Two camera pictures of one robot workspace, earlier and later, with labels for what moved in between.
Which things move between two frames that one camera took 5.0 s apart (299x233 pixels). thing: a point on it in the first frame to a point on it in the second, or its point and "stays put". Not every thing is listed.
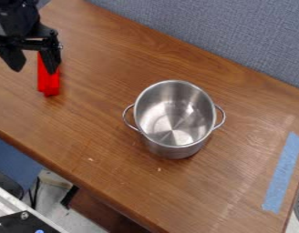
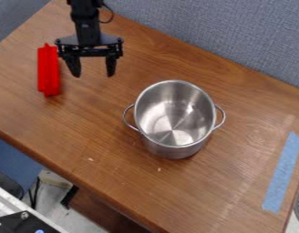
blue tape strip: (282, 173) stays put
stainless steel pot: (175, 115) stays put
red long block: (48, 81) stays put
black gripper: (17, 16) to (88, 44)
